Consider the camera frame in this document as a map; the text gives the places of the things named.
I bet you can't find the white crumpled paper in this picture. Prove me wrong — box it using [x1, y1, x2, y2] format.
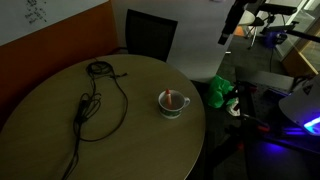
[227, 97, 242, 117]

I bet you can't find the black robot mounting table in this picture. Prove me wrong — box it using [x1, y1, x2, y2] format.
[234, 66, 320, 156]

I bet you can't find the whiteboard with writing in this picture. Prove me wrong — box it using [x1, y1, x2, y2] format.
[0, 0, 110, 47]

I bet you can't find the white mug with green band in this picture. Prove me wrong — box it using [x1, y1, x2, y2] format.
[157, 89, 191, 120]

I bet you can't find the white round side table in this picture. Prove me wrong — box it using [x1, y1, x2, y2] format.
[238, 9, 265, 27]

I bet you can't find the blue device on stand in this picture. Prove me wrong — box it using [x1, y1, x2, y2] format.
[265, 31, 288, 48]

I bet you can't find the green plastic bag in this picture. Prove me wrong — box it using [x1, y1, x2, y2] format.
[205, 74, 235, 109]

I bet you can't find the wooden cabinet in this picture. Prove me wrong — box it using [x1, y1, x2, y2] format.
[282, 39, 319, 78]

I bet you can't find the black cable bundle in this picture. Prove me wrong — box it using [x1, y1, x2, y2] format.
[61, 59, 130, 180]

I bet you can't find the black mesh office chair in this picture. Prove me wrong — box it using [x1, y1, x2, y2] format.
[125, 8, 179, 63]

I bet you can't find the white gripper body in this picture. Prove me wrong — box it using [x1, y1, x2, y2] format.
[222, 0, 249, 36]

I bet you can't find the orange marker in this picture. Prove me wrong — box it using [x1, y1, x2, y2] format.
[164, 88, 173, 110]

